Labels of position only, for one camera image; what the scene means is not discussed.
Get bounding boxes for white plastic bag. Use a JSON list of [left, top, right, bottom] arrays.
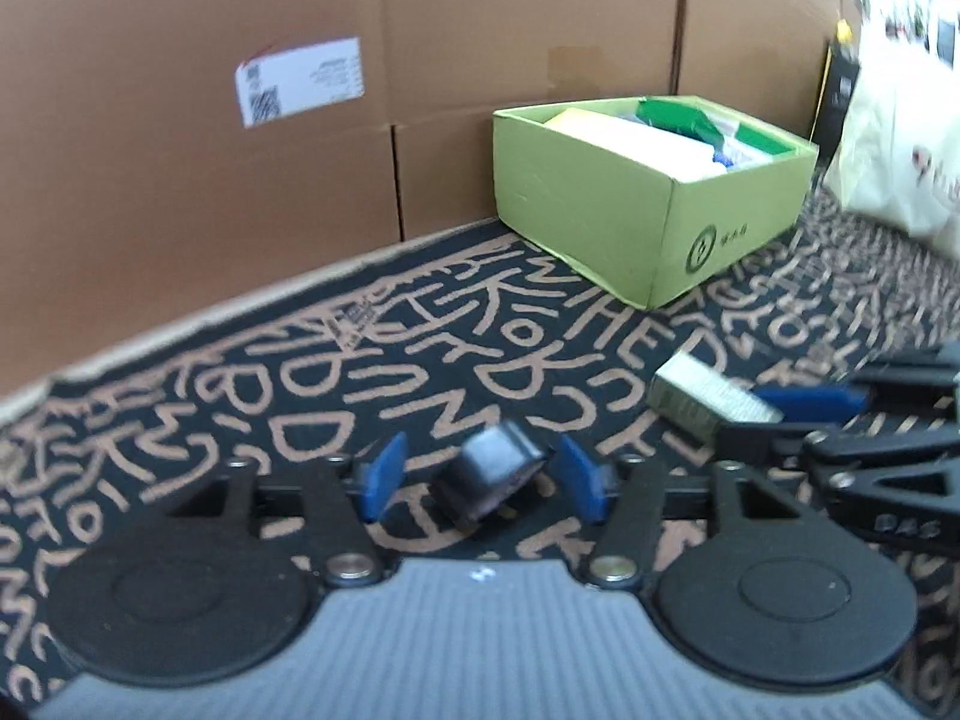
[[821, 15, 960, 257]]

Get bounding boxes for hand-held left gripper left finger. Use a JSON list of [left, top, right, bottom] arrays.
[[163, 430, 410, 589]]

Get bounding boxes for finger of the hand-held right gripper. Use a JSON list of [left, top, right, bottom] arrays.
[[752, 340, 960, 422], [715, 415, 960, 471]]

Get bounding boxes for light green cardboard box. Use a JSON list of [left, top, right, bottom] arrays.
[[491, 95, 820, 311]]

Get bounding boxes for small olive box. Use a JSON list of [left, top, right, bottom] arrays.
[[649, 351, 785, 433]]

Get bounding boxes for white shipping label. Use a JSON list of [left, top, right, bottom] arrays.
[[234, 36, 365, 128]]

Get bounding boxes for black box with yellow edge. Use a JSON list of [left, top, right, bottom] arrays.
[[814, 15, 860, 167]]

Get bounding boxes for black tape roll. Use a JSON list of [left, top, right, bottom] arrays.
[[439, 424, 553, 533]]

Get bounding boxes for brown cardboard sheet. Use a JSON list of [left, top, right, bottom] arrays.
[[0, 0, 860, 407]]

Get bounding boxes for dark green packet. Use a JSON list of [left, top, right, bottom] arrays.
[[637, 96, 722, 145]]

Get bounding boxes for black mat with tan letters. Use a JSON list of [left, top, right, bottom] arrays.
[[0, 187, 960, 720]]

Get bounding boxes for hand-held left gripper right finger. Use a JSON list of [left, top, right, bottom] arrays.
[[557, 433, 824, 587]]

